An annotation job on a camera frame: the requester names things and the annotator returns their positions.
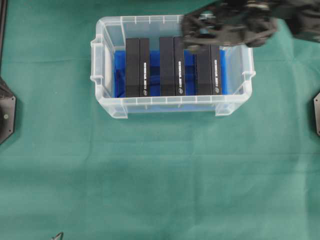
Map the green table cloth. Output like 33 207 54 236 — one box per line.
0 0 320 240

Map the small metal bracket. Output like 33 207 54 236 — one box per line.
51 232 64 240

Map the black box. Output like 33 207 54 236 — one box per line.
125 38 150 98
159 36 186 97
195 45 223 96

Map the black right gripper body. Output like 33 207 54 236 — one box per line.
180 0 278 53

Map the clear plastic storage bin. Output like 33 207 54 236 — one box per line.
90 15 256 119

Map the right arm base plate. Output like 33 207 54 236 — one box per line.
313 92 320 136

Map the blue liner in bin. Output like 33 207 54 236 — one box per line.
114 50 228 98

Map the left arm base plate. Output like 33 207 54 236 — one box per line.
0 78 16 144

